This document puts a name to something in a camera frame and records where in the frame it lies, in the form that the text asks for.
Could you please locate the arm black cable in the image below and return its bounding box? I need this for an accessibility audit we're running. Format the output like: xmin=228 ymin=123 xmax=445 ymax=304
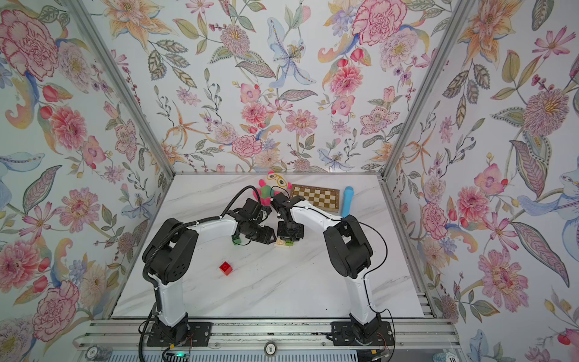
xmin=137 ymin=185 xmax=262 ymax=362
xmin=271 ymin=185 xmax=397 ymax=362

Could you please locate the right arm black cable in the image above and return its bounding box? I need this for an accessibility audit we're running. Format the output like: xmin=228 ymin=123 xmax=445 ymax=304
xmin=271 ymin=185 xmax=397 ymax=362

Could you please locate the red lego cube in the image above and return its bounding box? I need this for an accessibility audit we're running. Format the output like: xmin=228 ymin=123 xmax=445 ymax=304
xmin=220 ymin=262 xmax=233 ymax=275

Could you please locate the wooden chessboard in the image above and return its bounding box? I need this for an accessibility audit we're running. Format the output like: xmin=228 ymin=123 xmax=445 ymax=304
xmin=291 ymin=184 xmax=341 ymax=214

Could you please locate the pink plush toy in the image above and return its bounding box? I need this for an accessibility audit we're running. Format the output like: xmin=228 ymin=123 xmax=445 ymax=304
xmin=257 ymin=171 xmax=293 ymax=206

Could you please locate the aluminium mounting rail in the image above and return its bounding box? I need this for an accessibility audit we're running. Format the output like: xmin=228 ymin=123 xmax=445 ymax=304
xmin=72 ymin=318 xmax=461 ymax=351

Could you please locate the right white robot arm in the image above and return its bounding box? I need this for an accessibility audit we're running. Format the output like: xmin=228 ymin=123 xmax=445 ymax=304
xmin=271 ymin=193 xmax=381 ymax=328

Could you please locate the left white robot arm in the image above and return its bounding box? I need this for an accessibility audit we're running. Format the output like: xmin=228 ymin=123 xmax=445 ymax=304
xmin=142 ymin=198 xmax=276 ymax=328

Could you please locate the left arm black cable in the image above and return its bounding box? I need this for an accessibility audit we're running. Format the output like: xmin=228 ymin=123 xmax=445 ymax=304
xmin=137 ymin=185 xmax=262 ymax=362

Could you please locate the blue cylindrical toy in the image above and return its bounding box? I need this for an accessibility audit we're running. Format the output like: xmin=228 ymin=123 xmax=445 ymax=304
xmin=341 ymin=186 xmax=354 ymax=217

